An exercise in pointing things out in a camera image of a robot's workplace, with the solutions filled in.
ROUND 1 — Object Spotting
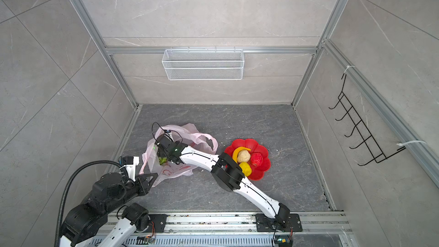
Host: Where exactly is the black wire hook rack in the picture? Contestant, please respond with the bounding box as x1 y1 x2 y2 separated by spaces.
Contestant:
328 74 406 166

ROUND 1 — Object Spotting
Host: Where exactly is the green fake fruit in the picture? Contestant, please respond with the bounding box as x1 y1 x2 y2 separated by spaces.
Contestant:
158 157 168 165

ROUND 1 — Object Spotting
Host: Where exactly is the black corrugated cable hose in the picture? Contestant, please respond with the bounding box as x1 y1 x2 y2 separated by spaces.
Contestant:
53 160 124 247

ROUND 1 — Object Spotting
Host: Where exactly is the red flower-shaped plate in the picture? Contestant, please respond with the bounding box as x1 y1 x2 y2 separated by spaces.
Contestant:
225 138 271 181

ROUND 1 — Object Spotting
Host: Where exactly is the white wire mesh basket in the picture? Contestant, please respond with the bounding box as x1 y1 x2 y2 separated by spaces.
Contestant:
162 49 245 81

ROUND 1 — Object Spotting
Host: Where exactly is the yellow fake banana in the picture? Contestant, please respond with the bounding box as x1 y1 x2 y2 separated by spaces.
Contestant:
232 146 251 164

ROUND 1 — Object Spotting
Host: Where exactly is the yellow fake lemon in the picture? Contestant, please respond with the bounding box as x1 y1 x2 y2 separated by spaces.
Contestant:
239 162 252 177

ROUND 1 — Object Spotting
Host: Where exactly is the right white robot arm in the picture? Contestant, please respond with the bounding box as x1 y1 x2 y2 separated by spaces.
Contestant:
154 135 291 231

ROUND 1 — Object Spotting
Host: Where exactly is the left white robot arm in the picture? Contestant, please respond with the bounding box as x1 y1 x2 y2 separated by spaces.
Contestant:
55 173 158 247

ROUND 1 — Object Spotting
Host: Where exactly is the pink printed plastic bag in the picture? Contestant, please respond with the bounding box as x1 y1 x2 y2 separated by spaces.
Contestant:
139 123 218 186

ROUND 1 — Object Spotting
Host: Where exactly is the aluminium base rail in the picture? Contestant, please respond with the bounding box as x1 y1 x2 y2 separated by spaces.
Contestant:
68 210 354 247

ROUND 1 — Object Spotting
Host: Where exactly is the beige fake fruit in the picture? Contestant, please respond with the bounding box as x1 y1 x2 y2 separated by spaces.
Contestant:
237 150 251 163

